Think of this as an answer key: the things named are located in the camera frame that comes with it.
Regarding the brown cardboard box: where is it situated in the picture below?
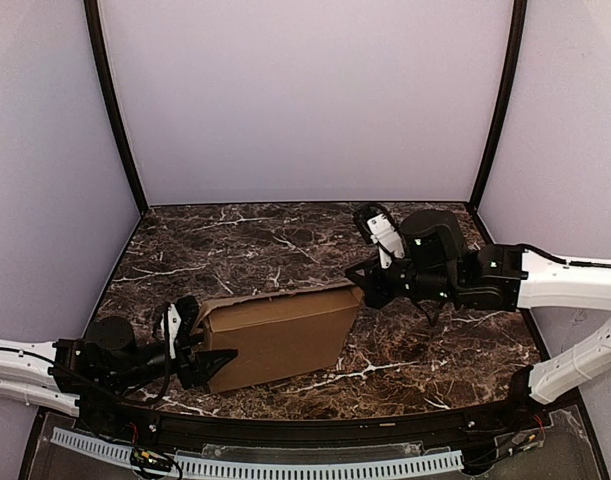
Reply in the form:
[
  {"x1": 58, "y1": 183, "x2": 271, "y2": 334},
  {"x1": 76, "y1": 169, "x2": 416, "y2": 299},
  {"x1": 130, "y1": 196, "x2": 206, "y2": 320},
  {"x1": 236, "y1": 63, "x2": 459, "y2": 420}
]
[{"x1": 198, "y1": 282, "x2": 363, "y2": 393}]

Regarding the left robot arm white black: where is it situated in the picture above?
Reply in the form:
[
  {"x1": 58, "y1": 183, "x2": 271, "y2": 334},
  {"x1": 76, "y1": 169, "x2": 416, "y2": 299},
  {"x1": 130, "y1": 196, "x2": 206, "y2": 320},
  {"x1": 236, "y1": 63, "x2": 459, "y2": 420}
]
[{"x1": 0, "y1": 307, "x2": 238, "y2": 417}]

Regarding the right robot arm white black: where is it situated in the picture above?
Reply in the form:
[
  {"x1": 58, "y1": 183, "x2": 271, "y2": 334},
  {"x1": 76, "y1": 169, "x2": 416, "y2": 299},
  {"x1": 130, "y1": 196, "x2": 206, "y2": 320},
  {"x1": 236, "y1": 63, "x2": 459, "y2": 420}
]
[{"x1": 345, "y1": 202, "x2": 611, "y2": 408}]

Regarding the left small circuit board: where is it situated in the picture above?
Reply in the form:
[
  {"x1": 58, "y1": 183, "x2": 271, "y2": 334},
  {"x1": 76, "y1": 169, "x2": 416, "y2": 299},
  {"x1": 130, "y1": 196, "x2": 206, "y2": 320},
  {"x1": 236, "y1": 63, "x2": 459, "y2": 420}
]
[{"x1": 129, "y1": 447, "x2": 174, "y2": 474}]

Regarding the small circuit board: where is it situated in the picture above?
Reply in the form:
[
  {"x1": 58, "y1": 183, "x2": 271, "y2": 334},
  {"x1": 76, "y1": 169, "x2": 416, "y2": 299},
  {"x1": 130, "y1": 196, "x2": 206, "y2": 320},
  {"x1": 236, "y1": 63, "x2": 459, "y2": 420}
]
[
  {"x1": 129, "y1": 447, "x2": 174, "y2": 474},
  {"x1": 497, "y1": 432, "x2": 546, "y2": 459}
]

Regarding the right small circuit board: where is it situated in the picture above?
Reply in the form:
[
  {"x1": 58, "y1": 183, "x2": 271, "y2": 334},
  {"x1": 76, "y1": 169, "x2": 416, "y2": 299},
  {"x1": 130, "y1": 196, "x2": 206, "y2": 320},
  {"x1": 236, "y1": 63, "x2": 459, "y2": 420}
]
[{"x1": 497, "y1": 432, "x2": 546, "y2": 459}]

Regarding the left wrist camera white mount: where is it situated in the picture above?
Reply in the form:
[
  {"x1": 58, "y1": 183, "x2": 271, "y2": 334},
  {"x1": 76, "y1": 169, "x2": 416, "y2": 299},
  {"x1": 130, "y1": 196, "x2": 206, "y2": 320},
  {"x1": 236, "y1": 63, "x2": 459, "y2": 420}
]
[{"x1": 153, "y1": 296, "x2": 199, "y2": 359}]

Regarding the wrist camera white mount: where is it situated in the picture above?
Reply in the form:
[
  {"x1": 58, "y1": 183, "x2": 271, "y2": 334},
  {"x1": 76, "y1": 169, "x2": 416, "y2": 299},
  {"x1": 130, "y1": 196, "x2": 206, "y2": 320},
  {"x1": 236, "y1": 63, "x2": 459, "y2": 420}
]
[
  {"x1": 352, "y1": 202, "x2": 406, "y2": 273},
  {"x1": 153, "y1": 296, "x2": 199, "y2": 359}
]

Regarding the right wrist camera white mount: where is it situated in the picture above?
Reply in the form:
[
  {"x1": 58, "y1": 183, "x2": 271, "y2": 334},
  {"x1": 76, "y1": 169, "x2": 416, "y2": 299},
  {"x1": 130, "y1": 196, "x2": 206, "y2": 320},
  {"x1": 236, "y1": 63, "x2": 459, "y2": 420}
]
[{"x1": 352, "y1": 202, "x2": 406, "y2": 273}]

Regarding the black front frame rail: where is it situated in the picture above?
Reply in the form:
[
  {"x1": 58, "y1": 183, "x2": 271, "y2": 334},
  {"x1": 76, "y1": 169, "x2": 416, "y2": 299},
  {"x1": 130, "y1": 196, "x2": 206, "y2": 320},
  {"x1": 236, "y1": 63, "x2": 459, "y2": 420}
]
[{"x1": 76, "y1": 400, "x2": 551, "y2": 451}]

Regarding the white slotted cable duct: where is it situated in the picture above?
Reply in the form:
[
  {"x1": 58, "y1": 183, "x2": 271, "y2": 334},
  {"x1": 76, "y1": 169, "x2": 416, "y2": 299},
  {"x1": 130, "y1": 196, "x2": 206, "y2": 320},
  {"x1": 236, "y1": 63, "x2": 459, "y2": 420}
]
[{"x1": 50, "y1": 427, "x2": 464, "y2": 479}]

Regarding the right black frame post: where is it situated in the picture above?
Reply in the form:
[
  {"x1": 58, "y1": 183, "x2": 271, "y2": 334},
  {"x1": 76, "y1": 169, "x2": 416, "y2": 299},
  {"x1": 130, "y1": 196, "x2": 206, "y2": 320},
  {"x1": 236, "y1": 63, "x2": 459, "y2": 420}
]
[{"x1": 467, "y1": 0, "x2": 528, "y2": 216}]

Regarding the black frame post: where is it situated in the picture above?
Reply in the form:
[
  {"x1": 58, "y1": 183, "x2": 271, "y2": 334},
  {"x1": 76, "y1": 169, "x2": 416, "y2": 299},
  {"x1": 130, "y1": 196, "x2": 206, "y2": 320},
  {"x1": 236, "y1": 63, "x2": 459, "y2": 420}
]
[
  {"x1": 83, "y1": 0, "x2": 149, "y2": 216},
  {"x1": 467, "y1": 0, "x2": 528, "y2": 216}
]

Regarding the left black frame post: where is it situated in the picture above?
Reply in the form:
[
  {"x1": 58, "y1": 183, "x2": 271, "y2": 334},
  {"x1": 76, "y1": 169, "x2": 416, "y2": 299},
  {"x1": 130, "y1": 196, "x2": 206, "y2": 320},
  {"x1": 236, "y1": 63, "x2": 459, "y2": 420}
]
[{"x1": 83, "y1": 0, "x2": 149, "y2": 216}]

